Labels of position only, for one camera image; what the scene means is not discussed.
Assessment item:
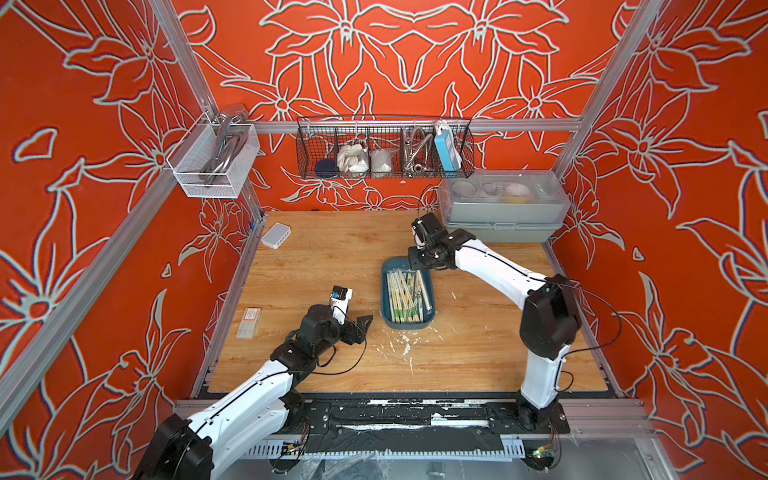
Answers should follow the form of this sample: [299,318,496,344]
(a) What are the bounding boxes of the grey lidded plastic container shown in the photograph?
[437,170,571,244]

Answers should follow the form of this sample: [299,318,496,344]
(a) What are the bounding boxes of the wrapped chopsticks pair in box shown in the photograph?
[415,270,432,322]
[396,270,421,323]
[387,270,402,323]

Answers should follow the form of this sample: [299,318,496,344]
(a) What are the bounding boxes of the white crumpled bag in basket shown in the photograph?
[336,144,370,177]

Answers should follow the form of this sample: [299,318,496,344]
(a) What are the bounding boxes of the light blue box in basket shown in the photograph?
[433,120,461,172]

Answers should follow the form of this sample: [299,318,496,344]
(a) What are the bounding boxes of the clear plastic wall bin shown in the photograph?
[168,118,260,199]

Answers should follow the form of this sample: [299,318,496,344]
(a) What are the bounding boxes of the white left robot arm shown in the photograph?
[132,304,374,479]

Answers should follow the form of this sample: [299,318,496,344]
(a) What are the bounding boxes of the teal plastic storage box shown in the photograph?
[381,257,437,330]

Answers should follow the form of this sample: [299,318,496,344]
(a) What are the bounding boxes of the white network switch box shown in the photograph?
[261,222,292,249]

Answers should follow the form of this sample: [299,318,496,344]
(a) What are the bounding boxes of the metal ring in basket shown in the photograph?
[403,125,434,176]

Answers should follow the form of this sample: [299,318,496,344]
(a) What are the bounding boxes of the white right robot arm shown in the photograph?
[408,213,581,432]

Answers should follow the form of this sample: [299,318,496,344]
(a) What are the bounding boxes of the metal tongs in bin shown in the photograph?
[199,110,248,185]

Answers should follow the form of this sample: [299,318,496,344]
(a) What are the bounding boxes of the black wire wall basket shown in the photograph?
[295,115,475,180]

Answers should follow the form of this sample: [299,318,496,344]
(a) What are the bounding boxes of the small clear plastic case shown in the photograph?
[236,307,262,340]

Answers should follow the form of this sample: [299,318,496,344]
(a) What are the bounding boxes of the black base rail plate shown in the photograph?
[283,392,571,453]

